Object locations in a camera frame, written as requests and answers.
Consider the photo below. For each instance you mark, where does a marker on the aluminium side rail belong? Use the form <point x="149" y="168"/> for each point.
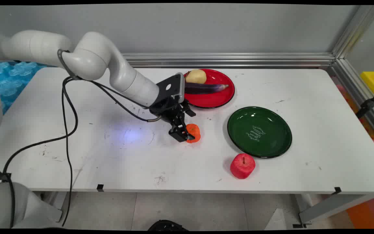
<point x="359" y="94"/>

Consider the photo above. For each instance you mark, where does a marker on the long horizontal aluminium rail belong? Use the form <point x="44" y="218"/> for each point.
<point x="229" y="60"/>

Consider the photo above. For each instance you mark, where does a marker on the red plate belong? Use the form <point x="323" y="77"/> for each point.
<point x="213" y="99"/>

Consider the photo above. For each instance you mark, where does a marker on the orange floor box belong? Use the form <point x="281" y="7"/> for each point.
<point x="368" y="213"/>

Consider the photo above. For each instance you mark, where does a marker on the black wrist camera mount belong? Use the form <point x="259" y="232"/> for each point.
<point x="170" y="86"/>

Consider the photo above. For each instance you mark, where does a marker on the upright aluminium frame post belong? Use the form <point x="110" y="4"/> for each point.
<point x="355" y="31"/>

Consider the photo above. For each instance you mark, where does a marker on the orange toy fruit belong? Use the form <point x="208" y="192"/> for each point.
<point x="194" y="133"/>

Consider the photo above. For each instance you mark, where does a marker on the black tape marker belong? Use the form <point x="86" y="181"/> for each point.
<point x="100" y="187"/>
<point x="337" y="190"/>

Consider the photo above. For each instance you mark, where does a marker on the purple toy eggplant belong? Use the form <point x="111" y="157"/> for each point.
<point x="203" y="88"/>

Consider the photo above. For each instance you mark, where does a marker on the blue bubble wrap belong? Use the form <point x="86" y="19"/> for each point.
<point x="10" y="81"/>

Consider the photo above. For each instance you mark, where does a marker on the black round floor object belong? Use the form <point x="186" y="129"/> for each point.
<point x="167" y="225"/>

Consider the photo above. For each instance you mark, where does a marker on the red toy apple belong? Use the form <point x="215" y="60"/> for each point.
<point x="242" y="167"/>

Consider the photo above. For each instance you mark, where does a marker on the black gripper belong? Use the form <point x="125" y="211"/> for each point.
<point x="170" y="109"/>

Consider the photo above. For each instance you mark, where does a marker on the yellow toy potato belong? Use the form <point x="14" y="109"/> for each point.
<point x="196" y="76"/>

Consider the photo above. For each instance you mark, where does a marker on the grey table leg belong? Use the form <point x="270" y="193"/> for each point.
<point x="333" y="206"/>

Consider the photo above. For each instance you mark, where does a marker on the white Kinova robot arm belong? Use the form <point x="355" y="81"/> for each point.
<point x="93" y="55"/>

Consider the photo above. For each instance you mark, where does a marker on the dark green plate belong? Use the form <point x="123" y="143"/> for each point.
<point x="260" y="133"/>

